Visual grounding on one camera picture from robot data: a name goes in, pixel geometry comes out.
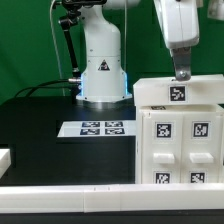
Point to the white cabinet door panel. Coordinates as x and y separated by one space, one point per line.
161 148
201 148

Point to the white marker base plate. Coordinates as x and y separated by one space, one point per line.
75 129

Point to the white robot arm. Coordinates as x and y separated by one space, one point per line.
104 81

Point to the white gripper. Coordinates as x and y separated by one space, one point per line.
178 20

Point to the white cabinet top box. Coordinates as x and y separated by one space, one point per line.
199 90

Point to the white cabinet body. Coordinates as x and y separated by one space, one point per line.
180 110

